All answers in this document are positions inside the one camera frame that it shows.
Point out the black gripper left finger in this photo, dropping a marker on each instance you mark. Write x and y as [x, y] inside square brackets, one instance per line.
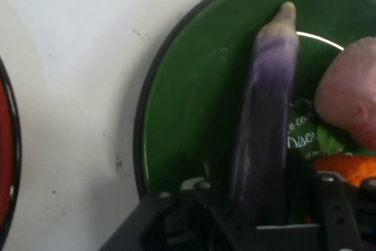
[205, 221]

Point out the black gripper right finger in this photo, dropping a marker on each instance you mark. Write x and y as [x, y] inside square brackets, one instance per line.
[326, 204]

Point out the purple toy eggplant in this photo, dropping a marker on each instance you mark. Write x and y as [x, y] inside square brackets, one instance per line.
[264, 115]

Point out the orange toy fruit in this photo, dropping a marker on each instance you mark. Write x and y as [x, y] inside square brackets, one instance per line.
[352, 168]

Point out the pink toy peach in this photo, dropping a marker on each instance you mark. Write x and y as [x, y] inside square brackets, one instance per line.
[349, 92]

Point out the green plate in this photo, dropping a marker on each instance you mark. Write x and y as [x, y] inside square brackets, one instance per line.
[191, 86]

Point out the red plate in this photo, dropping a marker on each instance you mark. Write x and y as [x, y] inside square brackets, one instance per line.
[4, 133]

